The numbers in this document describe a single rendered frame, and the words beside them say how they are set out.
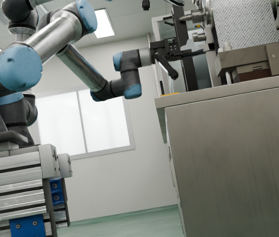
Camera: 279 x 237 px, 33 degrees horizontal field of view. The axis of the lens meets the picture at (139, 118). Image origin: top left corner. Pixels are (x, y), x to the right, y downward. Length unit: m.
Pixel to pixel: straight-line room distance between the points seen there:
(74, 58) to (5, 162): 0.62
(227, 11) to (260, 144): 0.61
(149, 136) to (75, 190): 1.44
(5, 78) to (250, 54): 0.88
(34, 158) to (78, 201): 6.31
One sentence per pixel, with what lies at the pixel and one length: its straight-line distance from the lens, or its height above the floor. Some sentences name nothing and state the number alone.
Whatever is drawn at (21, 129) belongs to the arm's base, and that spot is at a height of 0.89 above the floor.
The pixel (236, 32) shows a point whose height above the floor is 1.14.
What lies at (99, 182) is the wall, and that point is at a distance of 7.50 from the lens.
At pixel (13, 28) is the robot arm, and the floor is 1.33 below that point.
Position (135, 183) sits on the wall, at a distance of 7.44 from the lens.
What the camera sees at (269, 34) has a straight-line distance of 1.97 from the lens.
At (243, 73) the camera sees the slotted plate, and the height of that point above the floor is 0.94.
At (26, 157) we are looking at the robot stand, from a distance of 1.28.
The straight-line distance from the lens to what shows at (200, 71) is 2.95.
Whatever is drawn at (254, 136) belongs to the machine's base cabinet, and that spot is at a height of 0.71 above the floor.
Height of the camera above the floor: 0.66
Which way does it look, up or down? 6 degrees up
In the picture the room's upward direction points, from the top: 10 degrees counter-clockwise
